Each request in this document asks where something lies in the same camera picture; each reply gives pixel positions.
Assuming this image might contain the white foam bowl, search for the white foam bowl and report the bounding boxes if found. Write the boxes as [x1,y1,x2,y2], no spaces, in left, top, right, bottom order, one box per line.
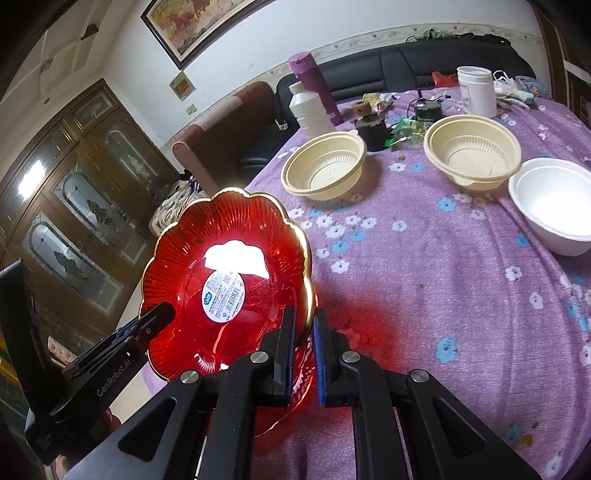
[508,158,591,257]

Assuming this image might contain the yellow green snack packet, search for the yellow green snack packet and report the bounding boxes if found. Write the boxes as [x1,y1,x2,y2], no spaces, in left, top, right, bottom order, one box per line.
[362,92,394,114]

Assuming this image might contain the black cylindrical motor part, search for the black cylindrical motor part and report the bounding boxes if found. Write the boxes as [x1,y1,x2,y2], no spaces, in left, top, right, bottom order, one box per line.
[355,115,393,153]

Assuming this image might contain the purple thermos bottle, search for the purple thermos bottle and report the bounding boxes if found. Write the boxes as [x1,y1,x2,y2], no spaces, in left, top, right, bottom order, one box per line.
[288,52,345,126]

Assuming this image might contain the white plastic jar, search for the white plastic jar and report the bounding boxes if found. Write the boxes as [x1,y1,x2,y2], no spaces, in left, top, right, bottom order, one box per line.
[456,66,497,118]

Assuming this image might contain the black motor with wires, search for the black motor with wires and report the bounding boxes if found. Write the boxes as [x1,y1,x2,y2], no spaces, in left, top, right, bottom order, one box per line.
[412,90,445,122]

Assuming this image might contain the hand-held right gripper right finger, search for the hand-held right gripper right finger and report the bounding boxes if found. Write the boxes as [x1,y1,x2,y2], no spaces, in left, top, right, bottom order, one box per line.
[314,307,542,480]

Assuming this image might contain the purple floral tablecloth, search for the purple floral tablecloth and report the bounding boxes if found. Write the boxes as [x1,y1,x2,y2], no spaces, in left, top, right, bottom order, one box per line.
[143,88,591,480]

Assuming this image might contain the printed fabric bag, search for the printed fabric bag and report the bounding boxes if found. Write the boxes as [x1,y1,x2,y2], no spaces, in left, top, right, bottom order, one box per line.
[150,178,213,241]

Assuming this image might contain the brown armchair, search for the brown armchair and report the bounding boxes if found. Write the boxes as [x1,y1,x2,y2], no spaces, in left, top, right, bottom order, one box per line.
[172,80,289,197]

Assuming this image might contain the wooden glass door cabinet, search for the wooden glass door cabinet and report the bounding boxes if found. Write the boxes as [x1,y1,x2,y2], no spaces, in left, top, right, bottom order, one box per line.
[0,78,185,361]

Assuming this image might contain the blue round packet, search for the blue round packet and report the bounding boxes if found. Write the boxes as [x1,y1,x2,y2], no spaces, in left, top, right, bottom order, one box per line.
[515,75,550,99]

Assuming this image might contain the white plastic bottle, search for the white plastic bottle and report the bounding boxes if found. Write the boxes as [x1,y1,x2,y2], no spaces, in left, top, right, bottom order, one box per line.
[288,82,334,139]

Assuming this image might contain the framed landscape painting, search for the framed landscape painting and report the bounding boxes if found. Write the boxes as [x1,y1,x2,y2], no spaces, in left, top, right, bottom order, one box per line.
[141,0,273,70]

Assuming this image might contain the white work gloves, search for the white work gloves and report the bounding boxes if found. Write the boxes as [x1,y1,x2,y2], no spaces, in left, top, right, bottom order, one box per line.
[493,69,536,110]

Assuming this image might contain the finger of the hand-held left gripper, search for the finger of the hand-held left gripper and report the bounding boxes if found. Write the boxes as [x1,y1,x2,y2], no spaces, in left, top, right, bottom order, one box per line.
[117,302,177,346]

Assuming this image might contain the beige plastic bowl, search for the beige plastic bowl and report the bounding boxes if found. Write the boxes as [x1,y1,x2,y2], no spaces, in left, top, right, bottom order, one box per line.
[281,130,368,201]
[423,115,523,191]

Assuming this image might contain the dark flat panel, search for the dark flat panel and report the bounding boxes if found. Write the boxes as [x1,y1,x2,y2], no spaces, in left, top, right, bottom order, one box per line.
[0,261,52,409]

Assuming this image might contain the green candy wrappers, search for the green candy wrappers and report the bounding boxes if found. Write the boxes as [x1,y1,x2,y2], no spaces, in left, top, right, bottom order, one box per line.
[385,119,428,148]

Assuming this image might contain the red yellow wall notice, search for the red yellow wall notice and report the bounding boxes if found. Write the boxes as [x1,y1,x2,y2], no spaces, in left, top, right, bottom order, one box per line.
[168,74,195,101]

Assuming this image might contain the black leather sofa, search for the black leather sofa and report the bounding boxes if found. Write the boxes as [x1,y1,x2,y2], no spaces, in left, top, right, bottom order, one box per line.
[238,42,539,174]

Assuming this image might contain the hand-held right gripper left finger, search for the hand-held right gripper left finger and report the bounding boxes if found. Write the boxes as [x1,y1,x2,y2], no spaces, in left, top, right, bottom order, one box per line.
[69,305,297,480]

